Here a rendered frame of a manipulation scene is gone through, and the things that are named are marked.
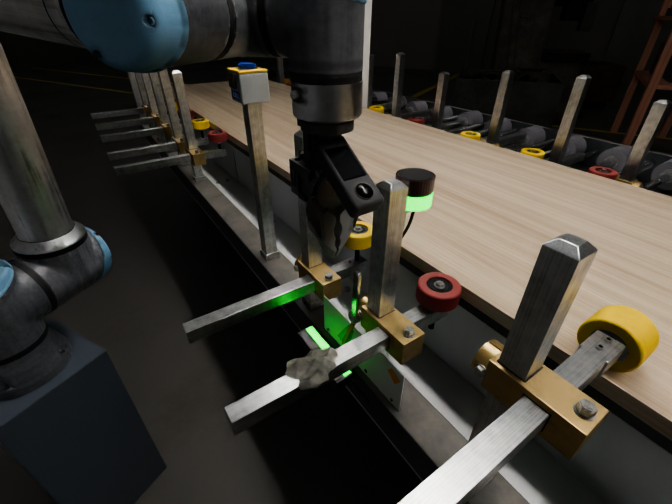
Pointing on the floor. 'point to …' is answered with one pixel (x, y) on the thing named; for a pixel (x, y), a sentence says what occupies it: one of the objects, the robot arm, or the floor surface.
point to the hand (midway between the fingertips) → (336, 251)
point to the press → (522, 23)
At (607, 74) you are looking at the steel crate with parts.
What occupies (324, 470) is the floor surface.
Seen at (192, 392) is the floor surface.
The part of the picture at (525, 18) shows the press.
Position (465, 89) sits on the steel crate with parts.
